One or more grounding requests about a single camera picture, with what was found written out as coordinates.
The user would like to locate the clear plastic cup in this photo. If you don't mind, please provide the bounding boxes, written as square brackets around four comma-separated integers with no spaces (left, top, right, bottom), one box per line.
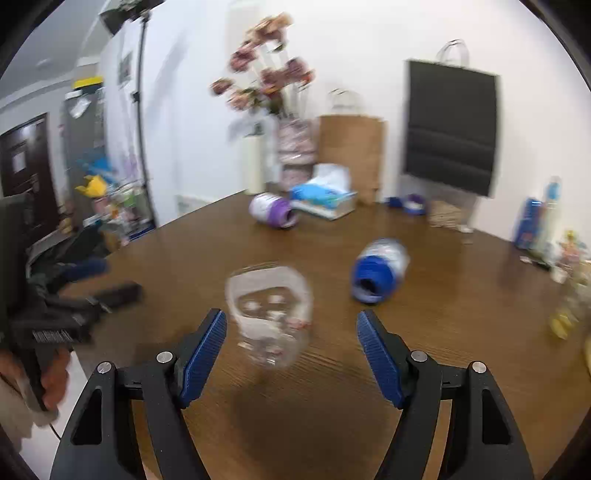
[224,263,315,370]

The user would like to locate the pink artificial flowers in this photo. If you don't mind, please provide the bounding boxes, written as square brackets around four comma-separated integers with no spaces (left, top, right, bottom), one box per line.
[210,13,317,117]

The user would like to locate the colourful small packets pile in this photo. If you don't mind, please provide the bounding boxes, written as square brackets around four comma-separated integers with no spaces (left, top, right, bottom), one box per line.
[549,230,591,287]

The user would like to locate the cluttered storage rack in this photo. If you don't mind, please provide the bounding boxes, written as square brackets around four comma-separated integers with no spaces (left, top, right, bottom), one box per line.
[83,159,155,241]

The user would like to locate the person's left hand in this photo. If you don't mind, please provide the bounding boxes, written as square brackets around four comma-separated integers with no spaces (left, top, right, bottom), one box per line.
[39,347,71,412]

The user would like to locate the black paper bag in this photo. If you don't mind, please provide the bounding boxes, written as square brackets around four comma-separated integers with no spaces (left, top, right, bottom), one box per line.
[404,39,502,198]

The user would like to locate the white paper roll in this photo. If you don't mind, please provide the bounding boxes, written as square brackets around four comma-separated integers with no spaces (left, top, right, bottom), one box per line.
[242,136,267,195]

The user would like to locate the purple lid bottle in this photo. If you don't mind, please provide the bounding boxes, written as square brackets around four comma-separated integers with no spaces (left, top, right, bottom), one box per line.
[248,192,298,230]

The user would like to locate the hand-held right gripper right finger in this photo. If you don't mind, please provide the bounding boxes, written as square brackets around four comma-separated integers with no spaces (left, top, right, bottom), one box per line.
[356,309,536,480]

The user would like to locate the blue lid bottle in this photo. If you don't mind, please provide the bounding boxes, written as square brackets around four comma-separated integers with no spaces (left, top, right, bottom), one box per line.
[350,237,411,305]

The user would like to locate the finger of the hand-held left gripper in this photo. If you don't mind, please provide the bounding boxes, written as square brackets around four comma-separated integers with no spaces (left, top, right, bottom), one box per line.
[44,258,110,298]
[85,282,144,315]

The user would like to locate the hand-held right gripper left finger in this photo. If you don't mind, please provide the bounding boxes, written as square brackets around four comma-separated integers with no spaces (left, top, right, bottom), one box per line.
[50,308,228,480]

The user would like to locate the blue drink can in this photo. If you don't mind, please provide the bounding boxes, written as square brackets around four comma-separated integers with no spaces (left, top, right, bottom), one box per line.
[515,198,543,250]

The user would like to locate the patterned flower vase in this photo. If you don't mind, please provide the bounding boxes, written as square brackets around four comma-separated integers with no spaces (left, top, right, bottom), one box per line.
[276,117,319,190]

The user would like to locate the blue white tissue box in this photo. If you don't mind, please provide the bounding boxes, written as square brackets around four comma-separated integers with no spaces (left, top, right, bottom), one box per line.
[290,164,358,221]

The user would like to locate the yellow plush toy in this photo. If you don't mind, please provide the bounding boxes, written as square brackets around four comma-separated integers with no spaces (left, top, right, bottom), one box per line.
[75,175,108,198]

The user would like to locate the dark cloth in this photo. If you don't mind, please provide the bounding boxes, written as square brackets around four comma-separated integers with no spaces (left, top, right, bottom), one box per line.
[28,225,112,282]

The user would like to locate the clear bottle blue label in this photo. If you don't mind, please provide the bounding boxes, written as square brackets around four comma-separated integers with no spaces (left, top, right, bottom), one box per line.
[538,175,563,259]

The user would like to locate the yellow clear packet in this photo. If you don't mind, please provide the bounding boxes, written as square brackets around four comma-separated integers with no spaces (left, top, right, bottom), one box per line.
[549,307,579,341]

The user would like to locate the dark brown door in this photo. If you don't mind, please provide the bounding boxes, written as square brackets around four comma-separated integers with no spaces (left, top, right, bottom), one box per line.
[0,113,61,232]

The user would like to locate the brown paper bag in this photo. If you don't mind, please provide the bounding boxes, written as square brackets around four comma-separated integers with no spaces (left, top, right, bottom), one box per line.
[318,89,386,205]

